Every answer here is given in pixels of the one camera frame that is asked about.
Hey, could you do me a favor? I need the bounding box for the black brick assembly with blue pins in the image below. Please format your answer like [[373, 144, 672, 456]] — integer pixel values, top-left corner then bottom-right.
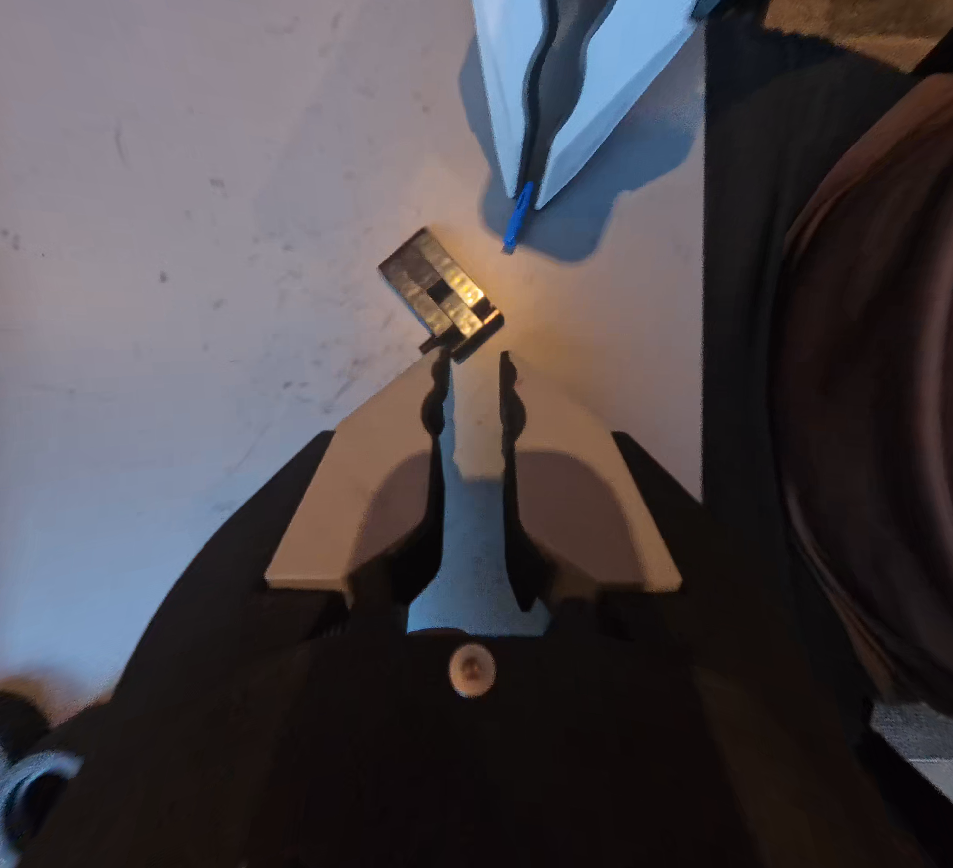
[[377, 227, 506, 364]]

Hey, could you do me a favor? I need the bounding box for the black rubber toy tire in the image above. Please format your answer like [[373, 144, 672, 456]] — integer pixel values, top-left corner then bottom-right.
[[0, 682, 49, 746], [0, 750, 83, 847]]

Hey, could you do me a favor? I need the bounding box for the blue connector pin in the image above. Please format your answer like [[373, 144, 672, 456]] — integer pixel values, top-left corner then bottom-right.
[[502, 180, 537, 252]]

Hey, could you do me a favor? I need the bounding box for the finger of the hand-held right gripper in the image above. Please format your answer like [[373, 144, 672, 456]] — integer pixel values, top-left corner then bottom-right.
[[535, 0, 746, 210], [465, 0, 578, 199]]

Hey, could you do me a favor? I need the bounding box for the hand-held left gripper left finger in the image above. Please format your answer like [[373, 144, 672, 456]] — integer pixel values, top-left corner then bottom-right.
[[264, 345, 454, 608]]

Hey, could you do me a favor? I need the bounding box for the person's brown top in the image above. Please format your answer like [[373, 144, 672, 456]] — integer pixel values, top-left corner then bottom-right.
[[770, 74, 953, 705]]

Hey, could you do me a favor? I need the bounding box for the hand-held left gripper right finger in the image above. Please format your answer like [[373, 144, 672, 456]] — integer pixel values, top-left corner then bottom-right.
[[497, 350, 683, 612]]

